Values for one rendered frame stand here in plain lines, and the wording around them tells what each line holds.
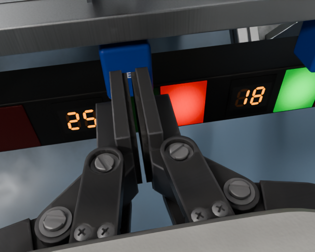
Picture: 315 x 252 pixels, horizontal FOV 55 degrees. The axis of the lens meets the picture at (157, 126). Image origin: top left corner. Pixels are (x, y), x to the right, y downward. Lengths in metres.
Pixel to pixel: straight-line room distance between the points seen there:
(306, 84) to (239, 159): 0.70
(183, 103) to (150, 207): 0.70
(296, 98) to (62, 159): 0.73
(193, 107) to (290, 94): 0.07
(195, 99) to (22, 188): 0.76
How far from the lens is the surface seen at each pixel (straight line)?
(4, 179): 0.93
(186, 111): 0.20
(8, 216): 0.94
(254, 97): 0.21
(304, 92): 0.23
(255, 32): 0.60
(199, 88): 0.19
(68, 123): 0.20
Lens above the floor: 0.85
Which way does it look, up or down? 85 degrees down
